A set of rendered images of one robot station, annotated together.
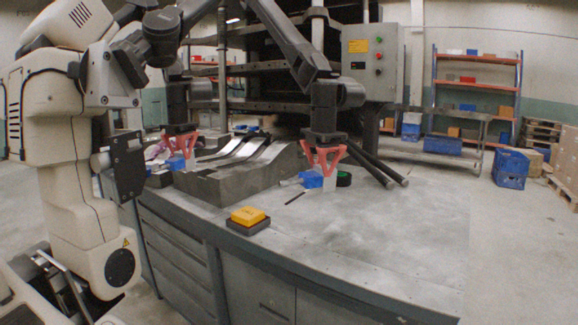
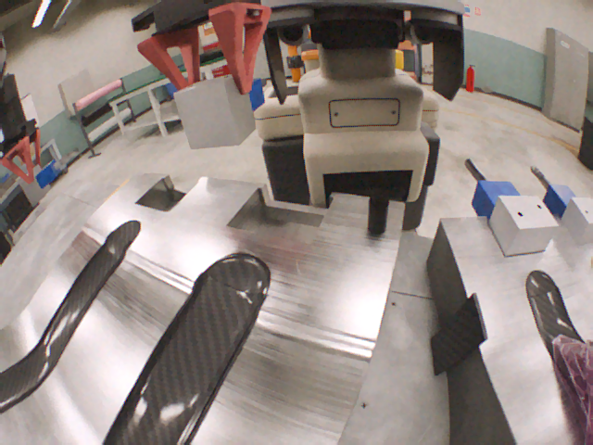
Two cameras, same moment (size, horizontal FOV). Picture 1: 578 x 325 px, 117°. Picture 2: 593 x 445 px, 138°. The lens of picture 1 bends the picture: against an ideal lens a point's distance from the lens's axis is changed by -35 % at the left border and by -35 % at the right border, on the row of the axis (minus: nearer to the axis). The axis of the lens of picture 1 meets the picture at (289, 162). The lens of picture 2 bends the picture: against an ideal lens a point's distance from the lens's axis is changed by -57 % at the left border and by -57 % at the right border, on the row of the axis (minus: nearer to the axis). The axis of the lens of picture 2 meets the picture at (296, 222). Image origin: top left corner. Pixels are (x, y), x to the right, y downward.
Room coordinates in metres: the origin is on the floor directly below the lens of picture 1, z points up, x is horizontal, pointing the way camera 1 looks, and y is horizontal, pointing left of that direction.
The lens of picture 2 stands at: (0.93, 0.33, 0.98)
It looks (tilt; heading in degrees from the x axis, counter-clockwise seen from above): 41 degrees down; 175
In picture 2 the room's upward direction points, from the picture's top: 11 degrees counter-clockwise
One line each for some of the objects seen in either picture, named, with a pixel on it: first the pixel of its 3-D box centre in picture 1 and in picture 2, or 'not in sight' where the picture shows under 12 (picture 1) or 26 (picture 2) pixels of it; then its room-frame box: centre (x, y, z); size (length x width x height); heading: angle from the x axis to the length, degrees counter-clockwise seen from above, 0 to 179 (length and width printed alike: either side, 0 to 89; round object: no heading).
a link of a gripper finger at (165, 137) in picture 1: (177, 141); (220, 44); (0.71, 0.32, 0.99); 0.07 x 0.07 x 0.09; 62
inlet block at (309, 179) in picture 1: (306, 180); (51, 170); (0.57, -0.04, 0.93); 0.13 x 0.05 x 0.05; 115
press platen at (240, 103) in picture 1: (275, 110); not in sight; (2.01, 0.10, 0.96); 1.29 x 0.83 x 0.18; 54
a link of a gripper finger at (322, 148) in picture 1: (325, 155); (27, 154); (0.58, -0.08, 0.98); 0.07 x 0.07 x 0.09; 25
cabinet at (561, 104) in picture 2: not in sight; (567, 81); (-1.09, 6.14, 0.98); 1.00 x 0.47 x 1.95; 54
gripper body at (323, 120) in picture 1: (323, 122); (13, 122); (0.59, -0.08, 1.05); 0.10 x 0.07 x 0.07; 25
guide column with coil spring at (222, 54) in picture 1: (222, 93); not in sight; (1.84, 0.45, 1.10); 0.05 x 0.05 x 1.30
